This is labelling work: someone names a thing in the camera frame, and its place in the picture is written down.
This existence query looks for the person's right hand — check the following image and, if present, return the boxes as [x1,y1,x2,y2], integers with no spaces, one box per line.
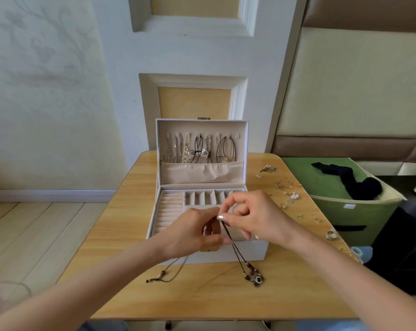
[216,189,299,250]

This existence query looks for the person's left hand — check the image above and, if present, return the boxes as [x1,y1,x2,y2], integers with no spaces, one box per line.
[156,206,234,260]

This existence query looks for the small earrings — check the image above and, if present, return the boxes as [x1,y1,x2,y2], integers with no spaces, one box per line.
[255,164,355,261]

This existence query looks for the square pendant cord necklace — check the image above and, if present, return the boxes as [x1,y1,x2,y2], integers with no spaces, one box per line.
[145,220,265,287]

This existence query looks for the white jewelry box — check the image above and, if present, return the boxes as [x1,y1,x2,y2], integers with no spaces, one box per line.
[146,119,270,265]

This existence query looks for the brown cord bead necklace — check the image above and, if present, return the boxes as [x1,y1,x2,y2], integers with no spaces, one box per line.
[217,134,238,165]

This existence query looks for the bow pendant cord necklace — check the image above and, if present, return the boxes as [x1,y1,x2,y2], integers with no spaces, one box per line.
[193,134,210,165]

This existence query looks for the silver cross pendant necklace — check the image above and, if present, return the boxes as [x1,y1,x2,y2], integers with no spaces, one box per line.
[166,132,176,164]

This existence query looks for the person's left forearm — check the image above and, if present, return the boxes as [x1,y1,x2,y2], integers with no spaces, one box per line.
[0,236,173,331]

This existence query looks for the person's right forearm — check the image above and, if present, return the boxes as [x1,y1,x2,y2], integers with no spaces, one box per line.
[284,226,416,331]

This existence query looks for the black cloth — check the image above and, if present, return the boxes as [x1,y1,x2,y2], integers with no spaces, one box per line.
[311,162,385,201]

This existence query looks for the black low cabinet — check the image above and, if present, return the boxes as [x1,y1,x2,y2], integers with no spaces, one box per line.
[363,174,416,295]

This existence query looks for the beige padded wall panel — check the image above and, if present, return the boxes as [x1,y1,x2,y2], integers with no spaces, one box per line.
[270,0,416,163]

